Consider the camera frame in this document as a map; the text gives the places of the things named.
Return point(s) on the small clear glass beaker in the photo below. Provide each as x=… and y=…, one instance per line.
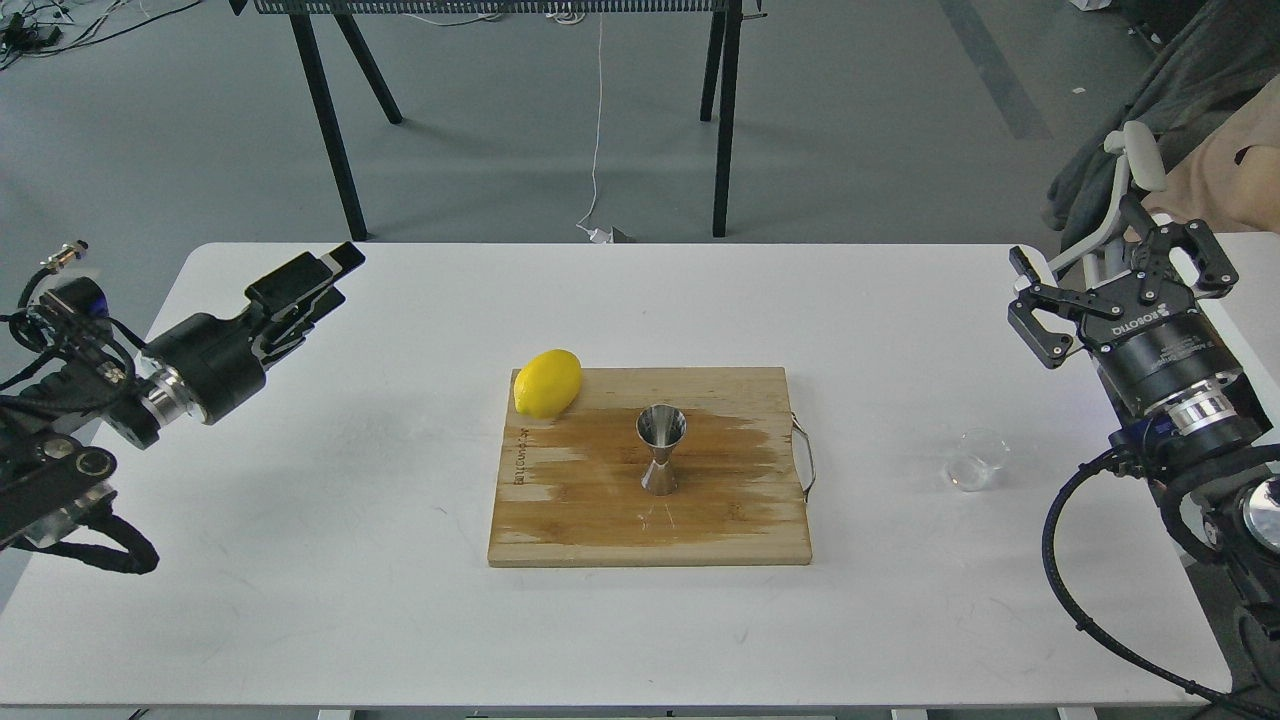
x=976, y=460

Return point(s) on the black metal frame table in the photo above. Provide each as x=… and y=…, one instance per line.
x=514, y=85

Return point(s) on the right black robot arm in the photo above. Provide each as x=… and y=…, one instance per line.
x=1191, y=425

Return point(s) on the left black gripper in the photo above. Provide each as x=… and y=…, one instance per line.
x=218, y=361

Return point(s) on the steel double jigger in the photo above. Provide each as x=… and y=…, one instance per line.
x=660, y=427

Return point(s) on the white office chair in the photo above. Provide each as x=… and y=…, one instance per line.
x=1138, y=164

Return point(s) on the yellow lemon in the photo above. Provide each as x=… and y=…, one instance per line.
x=548, y=384

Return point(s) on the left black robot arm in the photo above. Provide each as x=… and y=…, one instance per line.
x=57, y=496

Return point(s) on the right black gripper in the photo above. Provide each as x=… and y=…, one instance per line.
x=1165, y=355

